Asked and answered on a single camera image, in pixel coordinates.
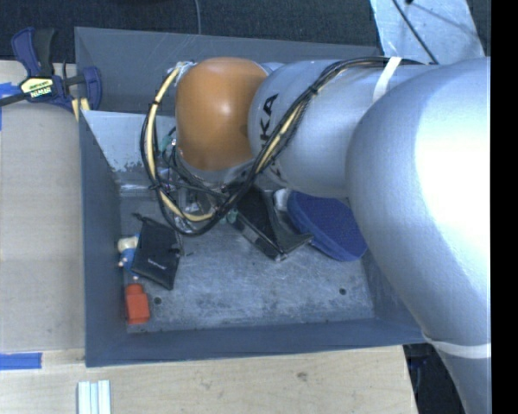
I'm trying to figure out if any red-orange plastic block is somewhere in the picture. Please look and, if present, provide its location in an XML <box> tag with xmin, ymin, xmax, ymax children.
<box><xmin>123</xmin><ymin>282</ymin><xmax>152</xmax><ymax>326</ymax></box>

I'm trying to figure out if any small toy figure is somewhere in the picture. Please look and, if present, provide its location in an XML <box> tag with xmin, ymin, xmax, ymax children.
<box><xmin>116</xmin><ymin>233</ymin><xmax>141</xmax><ymax>269</ymax></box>

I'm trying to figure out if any dark blue round disc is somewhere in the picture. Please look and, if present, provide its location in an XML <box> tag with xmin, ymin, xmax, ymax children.
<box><xmin>286</xmin><ymin>189</ymin><xmax>369</xmax><ymax>263</ymax></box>

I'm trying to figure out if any pale wood flat board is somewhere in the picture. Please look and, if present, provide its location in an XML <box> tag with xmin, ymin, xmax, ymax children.
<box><xmin>0</xmin><ymin>100</ymin><xmax>87</xmax><ymax>354</ymax></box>

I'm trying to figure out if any black fabric pouch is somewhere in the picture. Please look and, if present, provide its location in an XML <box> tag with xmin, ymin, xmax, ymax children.
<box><xmin>130</xmin><ymin>212</ymin><xmax>185</xmax><ymax>292</ymax></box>

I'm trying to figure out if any grey metal bin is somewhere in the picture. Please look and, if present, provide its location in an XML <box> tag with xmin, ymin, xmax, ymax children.
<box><xmin>73</xmin><ymin>26</ymin><xmax>426</xmax><ymax>368</ymax></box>

